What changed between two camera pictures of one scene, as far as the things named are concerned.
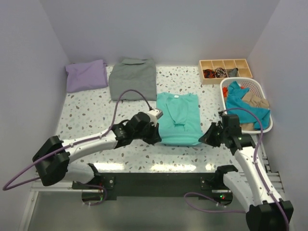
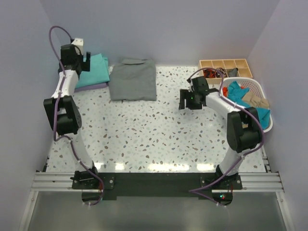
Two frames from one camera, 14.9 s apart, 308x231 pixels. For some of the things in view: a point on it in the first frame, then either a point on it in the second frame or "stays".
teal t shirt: (179, 122) → (98, 72)
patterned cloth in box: (221, 72) stays
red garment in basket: (224, 90) stays
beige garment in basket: (254, 101) stays
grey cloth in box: (233, 72) stays
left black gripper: (154, 137) → (85, 65)
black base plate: (197, 183) stays
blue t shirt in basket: (234, 100) stays
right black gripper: (207, 137) → (185, 94)
